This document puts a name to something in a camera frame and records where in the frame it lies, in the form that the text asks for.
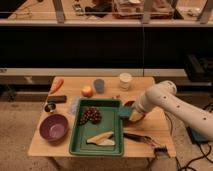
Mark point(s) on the small metal cup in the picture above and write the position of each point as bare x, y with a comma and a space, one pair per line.
50, 107

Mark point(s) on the bunch of dark grapes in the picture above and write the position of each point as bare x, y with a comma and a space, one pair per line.
91, 114

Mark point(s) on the orange carrot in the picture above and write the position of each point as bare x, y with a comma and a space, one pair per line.
55, 87

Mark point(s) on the purple bowl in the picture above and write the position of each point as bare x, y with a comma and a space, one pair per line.
54, 127

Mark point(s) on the black rectangular block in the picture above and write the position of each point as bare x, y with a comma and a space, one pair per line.
57, 99

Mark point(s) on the black handled knife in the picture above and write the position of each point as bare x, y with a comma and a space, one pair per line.
138, 138

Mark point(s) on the black table clamp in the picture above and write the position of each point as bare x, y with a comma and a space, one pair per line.
158, 149

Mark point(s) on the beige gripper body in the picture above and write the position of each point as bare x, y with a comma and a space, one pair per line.
135, 116

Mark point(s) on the green sponge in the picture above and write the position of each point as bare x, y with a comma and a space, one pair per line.
125, 112

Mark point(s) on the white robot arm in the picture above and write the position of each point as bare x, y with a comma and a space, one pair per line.
163, 95

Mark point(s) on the green plastic tray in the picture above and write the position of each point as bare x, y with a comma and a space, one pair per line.
110, 122

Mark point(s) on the apple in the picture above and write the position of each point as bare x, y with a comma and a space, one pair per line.
87, 91

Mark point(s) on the red bowl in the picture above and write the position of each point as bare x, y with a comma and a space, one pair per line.
135, 107

